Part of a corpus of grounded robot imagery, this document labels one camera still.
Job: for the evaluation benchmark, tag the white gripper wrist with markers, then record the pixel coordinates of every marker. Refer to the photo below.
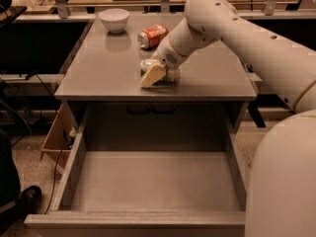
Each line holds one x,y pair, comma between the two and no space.
165,55

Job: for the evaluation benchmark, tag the green white 7up can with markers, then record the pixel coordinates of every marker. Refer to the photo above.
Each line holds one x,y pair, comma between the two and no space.
172,76

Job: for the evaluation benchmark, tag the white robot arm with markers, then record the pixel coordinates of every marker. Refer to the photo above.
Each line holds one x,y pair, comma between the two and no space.
281,199

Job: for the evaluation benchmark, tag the red orange soda can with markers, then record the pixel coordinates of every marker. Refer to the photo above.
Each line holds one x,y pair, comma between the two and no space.
152,36

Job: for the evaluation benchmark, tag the grey cabinet counter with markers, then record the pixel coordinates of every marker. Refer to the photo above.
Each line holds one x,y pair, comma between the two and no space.
106,68

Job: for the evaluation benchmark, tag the open grey top drawer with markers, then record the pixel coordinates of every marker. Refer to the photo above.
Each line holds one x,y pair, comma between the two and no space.
141,171

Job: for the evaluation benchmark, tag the white ceramic bowl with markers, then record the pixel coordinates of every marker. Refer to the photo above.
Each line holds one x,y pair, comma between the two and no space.
114,20

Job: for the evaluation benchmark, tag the brown cardboard box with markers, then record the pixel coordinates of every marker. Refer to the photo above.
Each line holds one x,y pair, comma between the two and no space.
57,142

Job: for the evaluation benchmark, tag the black shoe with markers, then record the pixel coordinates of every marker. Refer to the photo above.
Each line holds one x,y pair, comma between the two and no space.
28,202

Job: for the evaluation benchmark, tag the dark trouser leg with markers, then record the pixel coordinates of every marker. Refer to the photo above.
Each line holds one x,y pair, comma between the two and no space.
9,185

